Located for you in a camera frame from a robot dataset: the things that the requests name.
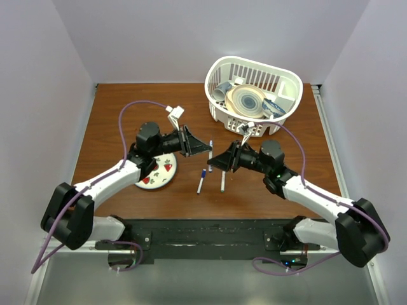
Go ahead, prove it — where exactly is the white pen green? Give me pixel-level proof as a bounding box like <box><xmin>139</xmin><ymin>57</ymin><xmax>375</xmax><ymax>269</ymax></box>
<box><xmin>220</xmin><ymin>171</ymin><xmax>226</xmax><ymax>193</ymax></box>

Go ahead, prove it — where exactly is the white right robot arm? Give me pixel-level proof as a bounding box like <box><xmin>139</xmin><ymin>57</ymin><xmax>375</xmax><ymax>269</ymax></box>
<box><xmin>207</xmin><ymin>140</ymin><xmax>390</xmax><ymax>268</ymax></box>

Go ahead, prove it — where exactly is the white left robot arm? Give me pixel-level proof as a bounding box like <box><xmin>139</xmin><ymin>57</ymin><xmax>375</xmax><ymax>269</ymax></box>
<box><xmin>40</xmin><ymin>122</ymin><xmax>211</xmax><ymax>250</ymax></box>

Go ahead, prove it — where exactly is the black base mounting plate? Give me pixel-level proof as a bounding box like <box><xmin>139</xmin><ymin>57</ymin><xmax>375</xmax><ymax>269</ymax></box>
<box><xmin>85</xmin><ymin>218</ymin><xmax>341</xmax><ymax>266</ymax></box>

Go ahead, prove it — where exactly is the blue white mug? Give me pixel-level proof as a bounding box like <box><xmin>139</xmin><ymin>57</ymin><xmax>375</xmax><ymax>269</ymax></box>
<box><xmin>212</xmin><ymin>82</ymin><xmax>233</xmax><ymax>102</ymax></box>

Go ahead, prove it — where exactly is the white pen blue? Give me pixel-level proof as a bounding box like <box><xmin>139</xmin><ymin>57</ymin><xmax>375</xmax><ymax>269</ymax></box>
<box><xmin>197</xmin><ymin>176</ymin><xmax>204</xmax><ymax>194</ymax></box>

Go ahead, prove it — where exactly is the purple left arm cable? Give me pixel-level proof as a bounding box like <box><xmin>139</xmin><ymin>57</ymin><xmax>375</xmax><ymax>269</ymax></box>
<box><xmin>31</xmin><ymin>100</ymin><xmax>168</xmax><ymax>275</ymax></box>

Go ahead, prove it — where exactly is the blue white bowl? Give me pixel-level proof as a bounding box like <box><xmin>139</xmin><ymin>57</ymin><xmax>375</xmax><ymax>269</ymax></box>
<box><xmin>261</xmin><ymin>98</ymin><xmax>286</xmax><ymax>119</ymax></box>

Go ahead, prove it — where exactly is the white plastic dish basket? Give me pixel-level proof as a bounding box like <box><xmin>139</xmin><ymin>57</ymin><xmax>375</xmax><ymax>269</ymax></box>
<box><xmin>205</xmin><ymin>56</ymin><xmax>303</xmax><ymax>137</ymax></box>

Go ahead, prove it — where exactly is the purple capped pen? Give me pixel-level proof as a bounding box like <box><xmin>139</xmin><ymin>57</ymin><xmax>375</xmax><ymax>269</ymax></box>
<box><xmin>208</xmin><ymin>139</ymin><xmax>213</xmax><ymax>173</ymax></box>

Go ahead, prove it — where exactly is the aluminium frame rail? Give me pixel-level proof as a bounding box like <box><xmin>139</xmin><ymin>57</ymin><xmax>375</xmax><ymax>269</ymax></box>
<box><xmin>311</xmin><ymin>85</ymin><xmax>390</xmax><ymax>304</ymax></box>

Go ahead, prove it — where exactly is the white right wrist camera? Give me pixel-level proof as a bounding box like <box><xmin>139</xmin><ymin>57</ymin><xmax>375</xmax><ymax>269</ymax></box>
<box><xmin>237</xmin><ymin>121</ymin><xmax>255</xmax><ymax>146</ymax></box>

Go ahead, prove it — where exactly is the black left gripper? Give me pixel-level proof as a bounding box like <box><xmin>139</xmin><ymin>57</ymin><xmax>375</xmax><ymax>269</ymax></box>
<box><xmin>151</xmin><ymin>125</ymin><xmax>211</xmax><ymax>158</ymax></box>

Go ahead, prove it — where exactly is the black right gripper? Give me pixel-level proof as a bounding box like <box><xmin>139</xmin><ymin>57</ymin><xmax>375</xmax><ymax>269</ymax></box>
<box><xmin>207</xmin><ymin>139</ymin><xmax>270</xmax><ymax>175</ymax></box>

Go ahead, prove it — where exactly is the watermelon pattern plate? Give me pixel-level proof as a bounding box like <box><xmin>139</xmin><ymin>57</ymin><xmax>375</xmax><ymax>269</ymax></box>
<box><xmin>135</xmin><ymin>153</ymin><xmax>177</xmax><ymax>190</ymax></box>

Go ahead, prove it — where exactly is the beige ceramic plate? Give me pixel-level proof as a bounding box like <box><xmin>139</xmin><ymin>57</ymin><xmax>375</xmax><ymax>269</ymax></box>
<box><xmin>225</xmin><ymin>85</ymin><xmax>266</xmax><ymax>119</ymax></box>

